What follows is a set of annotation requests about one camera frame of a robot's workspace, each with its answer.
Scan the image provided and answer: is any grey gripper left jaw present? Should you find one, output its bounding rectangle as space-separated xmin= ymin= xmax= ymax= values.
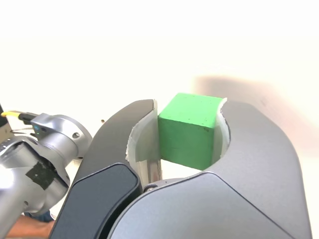
xmin=48 ymin=99 xmax=164 ymax=239

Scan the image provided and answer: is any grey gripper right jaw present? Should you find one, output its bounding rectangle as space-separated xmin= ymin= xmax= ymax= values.
xmin=107 ymin=97 xmax=312 ymax=239

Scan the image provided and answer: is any green cube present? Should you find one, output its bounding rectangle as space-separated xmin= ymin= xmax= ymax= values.
xmin=157 ymin=92 xmax=224 ymax=172

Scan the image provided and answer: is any yellow cable with black plug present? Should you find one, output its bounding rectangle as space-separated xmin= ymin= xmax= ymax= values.
xmin=0 ymin=110 xmax=34 ymax=125

